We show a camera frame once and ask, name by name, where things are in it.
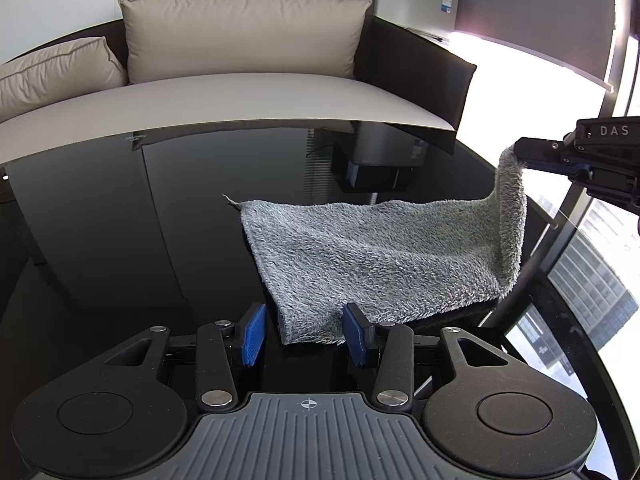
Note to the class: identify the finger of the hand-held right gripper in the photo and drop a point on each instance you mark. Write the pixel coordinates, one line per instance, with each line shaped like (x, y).
(545, 150)
(575, 169)

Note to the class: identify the grey terry towel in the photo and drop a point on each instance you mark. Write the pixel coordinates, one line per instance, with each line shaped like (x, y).
(375, 260)

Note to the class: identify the small beige sofa cushion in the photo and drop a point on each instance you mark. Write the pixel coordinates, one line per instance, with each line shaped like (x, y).
(55, 77)

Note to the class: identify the silver refrigerator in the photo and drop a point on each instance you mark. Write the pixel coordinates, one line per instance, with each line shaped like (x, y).
(410, 0)

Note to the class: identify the large beige sofa cushion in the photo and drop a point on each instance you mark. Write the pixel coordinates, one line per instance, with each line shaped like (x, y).
(240, 40)

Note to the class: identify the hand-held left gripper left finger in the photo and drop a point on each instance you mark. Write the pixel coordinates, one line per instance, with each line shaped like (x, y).
(252, 335)

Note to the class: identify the brown and beige sofa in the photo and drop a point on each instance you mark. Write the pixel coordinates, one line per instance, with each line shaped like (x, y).
(250, 100)

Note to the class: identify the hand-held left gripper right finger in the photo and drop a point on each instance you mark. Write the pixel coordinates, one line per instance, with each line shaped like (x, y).
(356, 335)

